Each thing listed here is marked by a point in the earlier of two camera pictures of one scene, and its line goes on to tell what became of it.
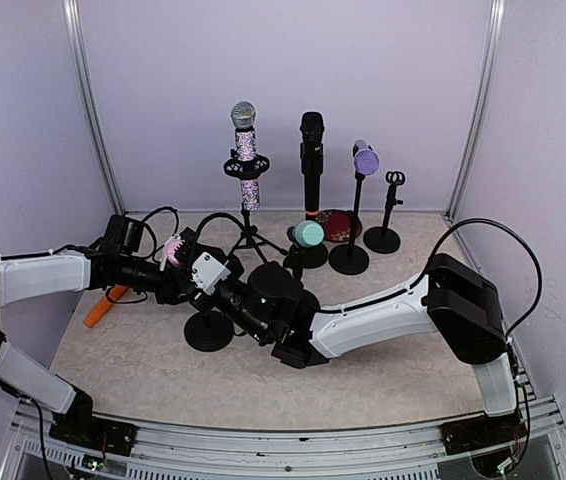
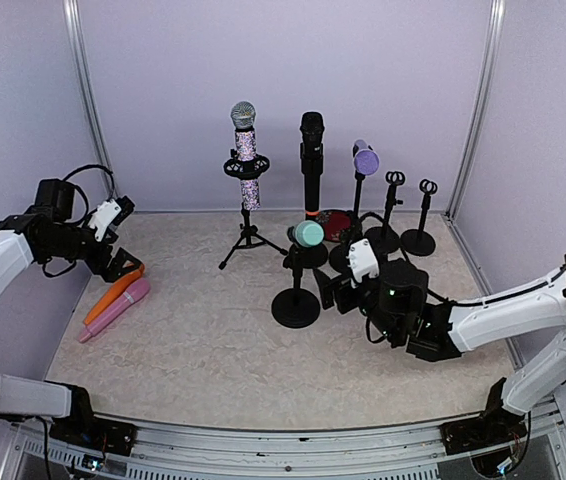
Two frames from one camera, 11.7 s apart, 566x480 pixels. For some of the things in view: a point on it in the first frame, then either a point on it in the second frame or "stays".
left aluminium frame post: x=72 y=11 stays
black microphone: x=312 y=126 stays
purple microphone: x=366 y=160 stays
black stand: x=208 y=331 → x=419 y=242
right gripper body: x=192 y=296 → x=345 y=303
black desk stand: x=384 y=239 stays
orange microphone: x=103 y=304 stays
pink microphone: x=173 y=245 → x=138 y=289
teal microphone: x=309 y=233 stays
